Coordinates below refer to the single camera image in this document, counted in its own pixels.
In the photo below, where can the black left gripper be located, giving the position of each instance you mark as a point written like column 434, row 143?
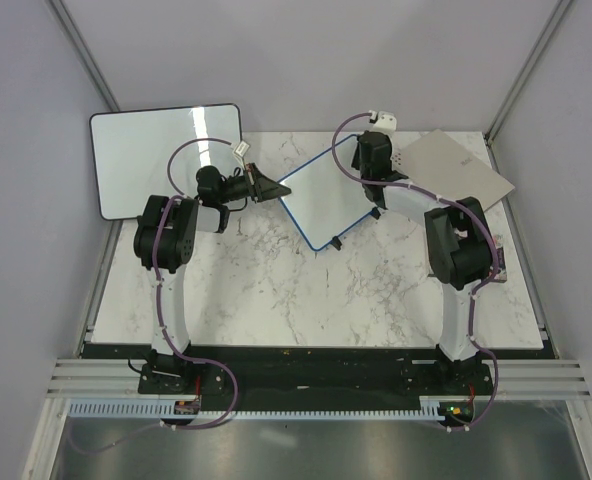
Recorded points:
column 264, row 187

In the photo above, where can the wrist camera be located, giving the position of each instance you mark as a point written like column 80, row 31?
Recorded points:
column 383, row 122
column 240, row 150

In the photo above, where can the light blue cable duct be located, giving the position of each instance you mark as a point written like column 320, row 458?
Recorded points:
column 173, row 410

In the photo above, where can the black whiteboard foot clip left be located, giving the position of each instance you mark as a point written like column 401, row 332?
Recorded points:
column 336, row 243

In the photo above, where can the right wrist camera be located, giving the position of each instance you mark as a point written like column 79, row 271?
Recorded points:
column 383, row 122

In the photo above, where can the large black-framed whiteboard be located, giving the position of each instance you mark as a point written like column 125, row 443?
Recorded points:
column 141, row 153

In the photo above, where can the dark floral paperback book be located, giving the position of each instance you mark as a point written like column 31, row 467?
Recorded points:
column 501, row 275

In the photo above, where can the blue-framed small whiteboard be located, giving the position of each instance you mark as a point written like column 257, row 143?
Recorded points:
column 324, row 202

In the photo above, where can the beige notebook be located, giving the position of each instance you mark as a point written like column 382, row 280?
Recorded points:
column 454, row 165

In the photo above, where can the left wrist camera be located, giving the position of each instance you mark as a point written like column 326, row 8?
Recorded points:
column 240, row 150

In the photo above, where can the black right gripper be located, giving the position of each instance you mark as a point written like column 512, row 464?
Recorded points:
column 355, row 162

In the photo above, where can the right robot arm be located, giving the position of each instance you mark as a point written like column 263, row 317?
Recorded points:
column 457, row 237

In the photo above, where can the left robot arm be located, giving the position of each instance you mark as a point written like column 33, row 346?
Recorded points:
column 164, row 243

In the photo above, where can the aluminium rail base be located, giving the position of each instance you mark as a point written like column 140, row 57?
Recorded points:
column 121, row 371

